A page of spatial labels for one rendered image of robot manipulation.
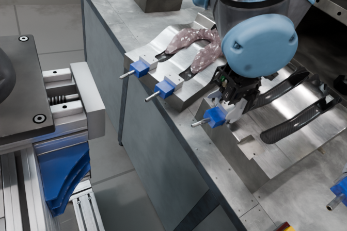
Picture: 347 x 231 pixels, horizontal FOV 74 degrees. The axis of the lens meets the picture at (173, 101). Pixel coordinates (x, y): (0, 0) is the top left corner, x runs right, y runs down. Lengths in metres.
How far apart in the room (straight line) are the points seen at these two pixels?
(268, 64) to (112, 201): 1.23
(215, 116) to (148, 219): 0.90
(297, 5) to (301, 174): 0.50
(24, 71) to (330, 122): 0.74
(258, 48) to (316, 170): 0.61
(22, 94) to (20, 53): 0.10
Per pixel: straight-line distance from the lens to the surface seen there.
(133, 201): 1.40
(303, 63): 1.30
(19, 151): 0.46
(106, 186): 1.43
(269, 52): 0.26
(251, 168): 0.61
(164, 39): 0.85
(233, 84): 0.48
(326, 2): 1.32
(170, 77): 0.68
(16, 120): 0.37
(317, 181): 0.80
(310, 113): 0.78
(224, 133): 0.63
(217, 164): 0.64
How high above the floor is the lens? 1.32
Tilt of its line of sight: 46 degrees down
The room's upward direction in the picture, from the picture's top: 19 degrees clockwise
